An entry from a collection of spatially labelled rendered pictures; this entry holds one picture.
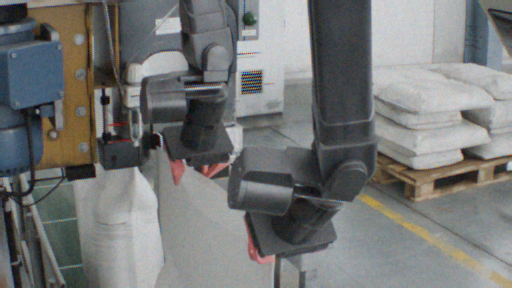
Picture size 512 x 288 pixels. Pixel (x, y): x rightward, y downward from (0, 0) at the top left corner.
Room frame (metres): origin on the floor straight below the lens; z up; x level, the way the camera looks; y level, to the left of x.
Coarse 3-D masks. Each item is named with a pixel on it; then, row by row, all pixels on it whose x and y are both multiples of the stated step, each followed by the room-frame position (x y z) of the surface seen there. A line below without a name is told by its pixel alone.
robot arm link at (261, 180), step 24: (312, 144) 0.74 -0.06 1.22; (240, 168) 0.70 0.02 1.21; (264, 168) 0.68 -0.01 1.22; (288, 168) 0.69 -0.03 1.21; (312, 168) 0.70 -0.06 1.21; (336, 168) 0.66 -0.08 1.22; (360, 168) 0.65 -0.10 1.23; (240, 192) 0.68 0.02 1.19; (264, 192) 0.69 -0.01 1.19; (288, 192) 0.69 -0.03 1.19; (336, 192) 0.66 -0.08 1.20
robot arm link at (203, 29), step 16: (192, 0) 0.99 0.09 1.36; (208, 0) 0.99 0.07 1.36; (192, 16) 0.98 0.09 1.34; (208, 16) 0.99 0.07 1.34; (224, 16) 1.00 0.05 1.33; (192, 32) 0.98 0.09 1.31; (208, 32) 0.98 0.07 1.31; (224, 32) 0.99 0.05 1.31; (192, 48) 0.98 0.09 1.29; (192, 64) 1.02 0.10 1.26
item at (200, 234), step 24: (168, 168) 1.18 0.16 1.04; (168, 192) 1.19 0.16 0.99; (192, 192) 1.13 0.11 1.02; (216, 192) 1.06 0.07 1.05; (168, 216) 1.20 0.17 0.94; (192, 216) 1.01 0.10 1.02; (216, 216) 0.94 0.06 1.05; (240, 216) 0.96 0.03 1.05; (168, 240) 1.21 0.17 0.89; (192, 240) 1.01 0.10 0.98; (216, 240) 0.94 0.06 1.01; (240, 240) 0.89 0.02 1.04; (168, 264) 1.18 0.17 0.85; (192, 264) 1.02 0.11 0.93; (216, 264) 0.94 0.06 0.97; (240, 264) 0.89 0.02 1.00; (264, 264) 0.84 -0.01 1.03
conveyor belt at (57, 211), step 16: (32, 192) 2.75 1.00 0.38; (48, 192) 2.76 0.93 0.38; (64, 192) 2.76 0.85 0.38; (48, 208) 2.57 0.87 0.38; (64, 208) 2.58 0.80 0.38; (48, 224) 2.41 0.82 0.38; (64, 224) 2.41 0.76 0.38; (64, 240) 2.26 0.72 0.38; (64, 256) 2.13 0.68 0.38; (80, 256) 2.14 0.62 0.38; (64, 272) 2.01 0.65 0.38; (80, 272) 2.01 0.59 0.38
